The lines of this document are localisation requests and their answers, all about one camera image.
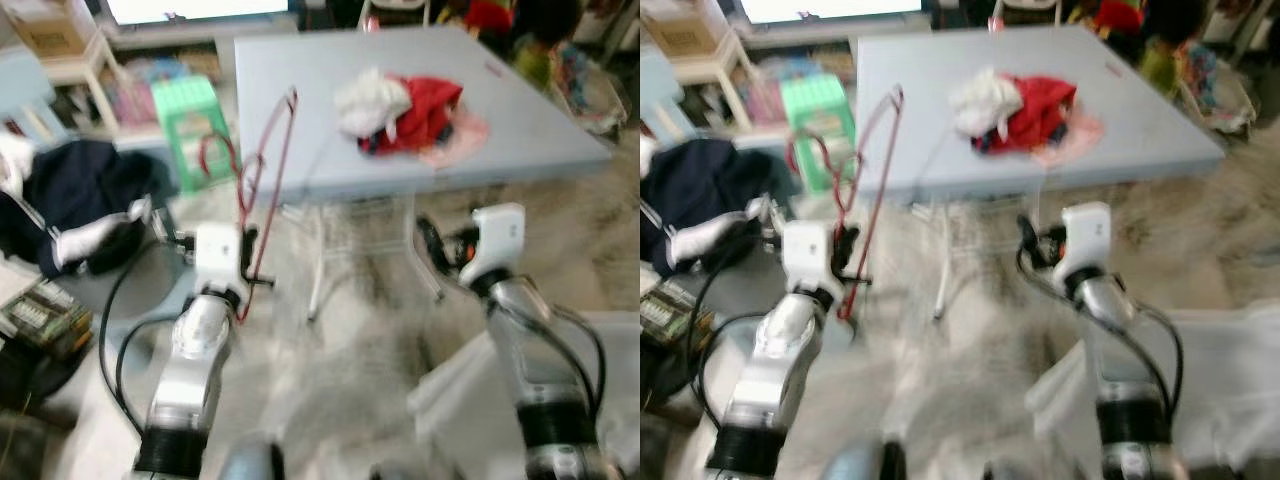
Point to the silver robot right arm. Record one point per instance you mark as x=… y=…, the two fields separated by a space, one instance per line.
x=1120 y=350
x=530 y=360

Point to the red garment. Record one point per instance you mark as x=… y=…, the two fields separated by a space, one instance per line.
x=425 y=110
x=1040 y=110

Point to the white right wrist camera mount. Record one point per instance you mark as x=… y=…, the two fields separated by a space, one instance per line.
x=1085 y=240
x=497 y=240

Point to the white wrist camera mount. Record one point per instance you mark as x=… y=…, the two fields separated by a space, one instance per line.
x=805 y=255
x=215 y=255
x=497 y=240
x=1085 y=240

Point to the grey robot leg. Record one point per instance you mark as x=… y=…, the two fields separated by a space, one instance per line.
x=860 y=465
x=1010 y=472
x=250 y=465
x=392 y=473

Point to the cardboard box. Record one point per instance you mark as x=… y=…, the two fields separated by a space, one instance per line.
x=690 y=35
x=50 y=35

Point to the green patterned box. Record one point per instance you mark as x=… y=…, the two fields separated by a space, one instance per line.
x=45 y=320
x=675 y=320

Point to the green plastic stool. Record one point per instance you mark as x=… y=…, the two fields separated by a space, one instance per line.
x=185 y=115
x=815 y=110

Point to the colourful baby bouncer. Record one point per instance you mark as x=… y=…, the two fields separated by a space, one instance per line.
x=1215 y=90
x=585 y=90

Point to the grey robot left leg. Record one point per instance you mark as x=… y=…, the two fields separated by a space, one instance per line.
x=860 y=465
x=250 y=465

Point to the small white side table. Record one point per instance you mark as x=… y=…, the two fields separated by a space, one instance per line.
x=80 y=70
x=715 y=70

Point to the white crumpled garment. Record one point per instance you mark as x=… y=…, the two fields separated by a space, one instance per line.
x=365 y=100
x=985 y=100

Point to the child with dark hair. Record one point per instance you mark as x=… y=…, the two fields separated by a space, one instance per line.
x=540 y=30
x=1175 y=30

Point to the pink clothes pile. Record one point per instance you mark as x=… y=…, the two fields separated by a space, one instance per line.
x=1080 y=140
x=465 y=140

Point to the grey robot right leg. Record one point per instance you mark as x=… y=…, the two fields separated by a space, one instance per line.
x=392 y=473
x=1010 y=472

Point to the red plastic hanger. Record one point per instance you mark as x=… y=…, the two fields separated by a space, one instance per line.
x=271 y=200
x=875 y=200

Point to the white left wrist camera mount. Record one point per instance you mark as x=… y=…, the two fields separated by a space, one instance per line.
x=215 y=255
x=805 y=255

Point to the navy and white jacket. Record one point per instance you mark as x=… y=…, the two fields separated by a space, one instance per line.
x=700 y=190
x=85 y=190

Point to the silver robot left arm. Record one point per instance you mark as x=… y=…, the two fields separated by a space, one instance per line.
x=190 y=350
x=770 y=350

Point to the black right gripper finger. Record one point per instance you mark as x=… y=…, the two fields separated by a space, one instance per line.
x=1028 y=240
x=430 y=245

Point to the pink marker pen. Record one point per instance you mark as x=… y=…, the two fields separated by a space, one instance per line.
x=496 y=67
x=1114 y=67

